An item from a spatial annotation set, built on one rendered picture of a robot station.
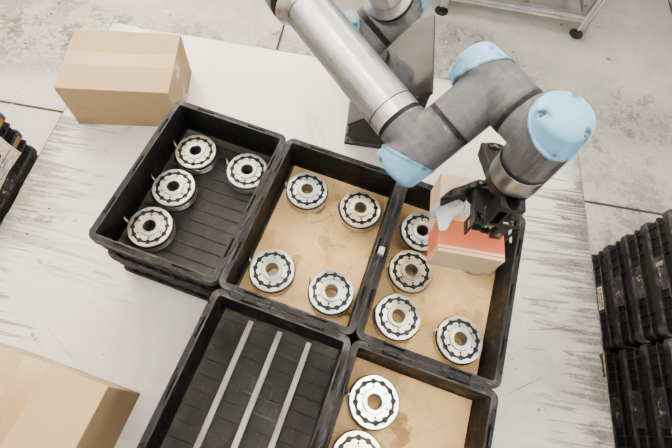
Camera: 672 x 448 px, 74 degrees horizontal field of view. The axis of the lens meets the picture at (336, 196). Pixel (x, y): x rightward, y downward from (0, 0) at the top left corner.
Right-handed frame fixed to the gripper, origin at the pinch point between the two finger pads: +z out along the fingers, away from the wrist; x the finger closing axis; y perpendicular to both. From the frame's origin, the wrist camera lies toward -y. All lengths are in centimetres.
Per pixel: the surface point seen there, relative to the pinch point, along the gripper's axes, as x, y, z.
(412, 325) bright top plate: -3.8, 15.6, 24.0
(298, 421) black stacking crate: -25, 38, 27
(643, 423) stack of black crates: 85, 21, 79
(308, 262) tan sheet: -29.0, 4.4, 26.8
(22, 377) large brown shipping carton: -77, 38, 19
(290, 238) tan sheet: -34.3, -0.8, 26.8
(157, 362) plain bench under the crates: -60, 31, 40
